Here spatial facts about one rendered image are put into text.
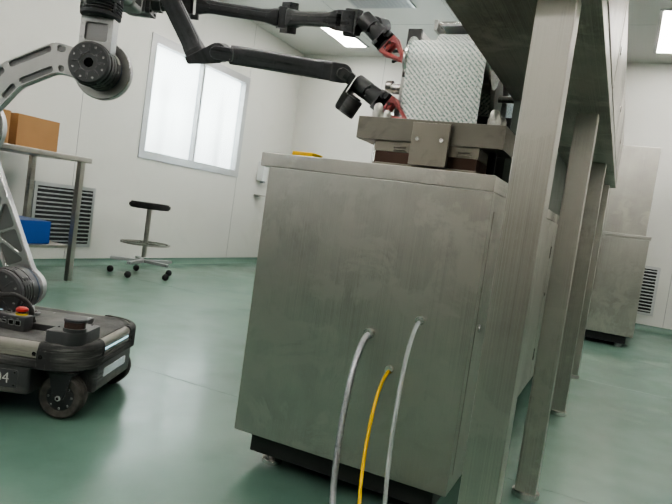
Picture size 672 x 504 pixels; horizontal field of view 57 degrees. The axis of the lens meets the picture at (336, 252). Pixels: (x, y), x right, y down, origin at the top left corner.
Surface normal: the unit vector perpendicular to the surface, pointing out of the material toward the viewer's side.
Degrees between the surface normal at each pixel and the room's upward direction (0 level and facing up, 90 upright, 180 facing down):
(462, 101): 90
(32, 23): 90
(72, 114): 90
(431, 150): 90
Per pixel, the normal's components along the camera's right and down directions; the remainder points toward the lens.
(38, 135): 0.91, 0.15
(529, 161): -0.42, 0.00
